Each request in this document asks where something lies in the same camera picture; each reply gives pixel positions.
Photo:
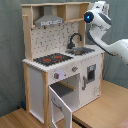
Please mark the black toy stovetop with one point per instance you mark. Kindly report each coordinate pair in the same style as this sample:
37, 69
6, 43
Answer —
52, 59

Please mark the grey toy sink basin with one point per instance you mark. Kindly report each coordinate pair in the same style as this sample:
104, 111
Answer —
79, 51

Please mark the white wooden toy kitchen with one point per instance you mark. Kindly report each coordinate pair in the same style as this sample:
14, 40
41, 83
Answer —
46, 40

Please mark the red stove knob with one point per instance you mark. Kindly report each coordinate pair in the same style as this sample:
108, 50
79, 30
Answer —
56, 75
74, 69

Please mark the black toy faucet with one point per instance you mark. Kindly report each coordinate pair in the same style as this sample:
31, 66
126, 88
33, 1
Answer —
73, 40

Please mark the white fridge door with dispenser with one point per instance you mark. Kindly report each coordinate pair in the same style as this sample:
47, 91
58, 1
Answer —
90, 79

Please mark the right red stove knob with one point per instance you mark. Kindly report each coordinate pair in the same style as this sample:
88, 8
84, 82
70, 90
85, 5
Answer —
74, 69

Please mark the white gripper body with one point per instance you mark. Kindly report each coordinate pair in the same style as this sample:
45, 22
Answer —
102, 6

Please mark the white open oven door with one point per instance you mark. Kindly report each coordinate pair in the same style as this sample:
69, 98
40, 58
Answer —
63, 101

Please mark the left red stove knob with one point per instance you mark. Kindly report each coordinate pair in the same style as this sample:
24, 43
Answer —
56, 75

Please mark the grey range hood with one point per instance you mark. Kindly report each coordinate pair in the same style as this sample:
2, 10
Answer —
48, 18

